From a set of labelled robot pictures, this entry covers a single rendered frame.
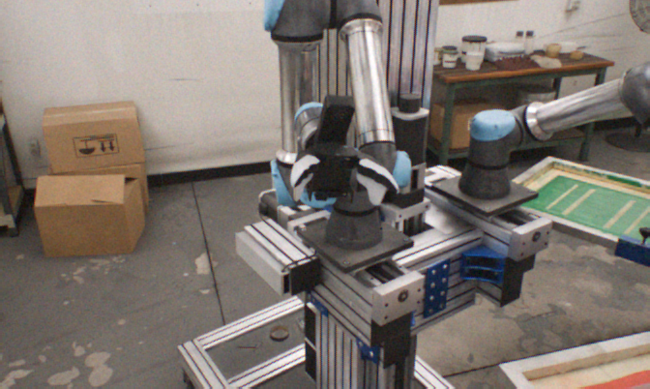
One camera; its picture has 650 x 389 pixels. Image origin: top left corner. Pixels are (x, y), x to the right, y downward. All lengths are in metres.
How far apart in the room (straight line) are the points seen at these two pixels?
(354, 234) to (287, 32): 0.52
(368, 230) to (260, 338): 1.48
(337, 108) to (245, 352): 2.01
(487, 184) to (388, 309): 0.54
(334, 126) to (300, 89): 0.40
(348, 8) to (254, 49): 3.41
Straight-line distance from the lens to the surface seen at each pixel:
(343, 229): 1.42
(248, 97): 4.70
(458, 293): 1.82
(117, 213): 3.88
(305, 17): 1.23
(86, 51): 4.56
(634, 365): 1.76
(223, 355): 2.75
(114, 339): 3.32
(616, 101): 1.65
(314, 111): 1.04
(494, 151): 1.70
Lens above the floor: 2.02
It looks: 25 degrees down
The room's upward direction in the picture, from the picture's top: straight up
